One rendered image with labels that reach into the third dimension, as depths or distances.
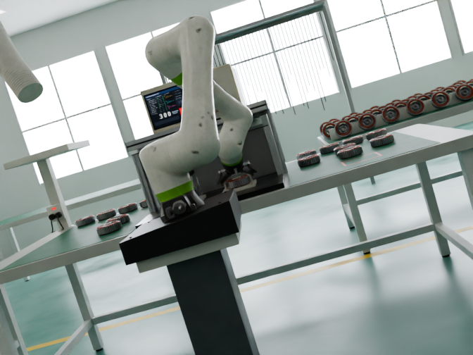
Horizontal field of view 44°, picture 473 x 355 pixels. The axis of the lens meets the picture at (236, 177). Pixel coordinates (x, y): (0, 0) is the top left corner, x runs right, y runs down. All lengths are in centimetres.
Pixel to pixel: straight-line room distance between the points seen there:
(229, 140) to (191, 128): 47
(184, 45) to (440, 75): 755
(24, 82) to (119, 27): 584
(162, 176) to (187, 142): 16
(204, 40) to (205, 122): 30
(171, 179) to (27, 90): 191
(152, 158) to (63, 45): 781
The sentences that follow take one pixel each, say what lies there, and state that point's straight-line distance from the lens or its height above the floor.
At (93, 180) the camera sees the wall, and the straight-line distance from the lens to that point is 950.
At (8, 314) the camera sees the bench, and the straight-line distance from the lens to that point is 380.
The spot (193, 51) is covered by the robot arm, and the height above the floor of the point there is 132.
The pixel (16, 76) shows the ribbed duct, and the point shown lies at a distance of 364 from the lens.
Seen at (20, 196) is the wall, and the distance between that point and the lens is 997.
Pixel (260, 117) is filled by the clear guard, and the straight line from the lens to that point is 243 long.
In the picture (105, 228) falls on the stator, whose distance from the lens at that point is 265.
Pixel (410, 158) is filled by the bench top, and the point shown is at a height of 73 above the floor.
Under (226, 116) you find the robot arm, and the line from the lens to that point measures 225.
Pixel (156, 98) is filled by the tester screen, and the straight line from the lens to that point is 274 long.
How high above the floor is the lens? 107
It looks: 6 degrees down
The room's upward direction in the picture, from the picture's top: 17 degrees counter-clockwise
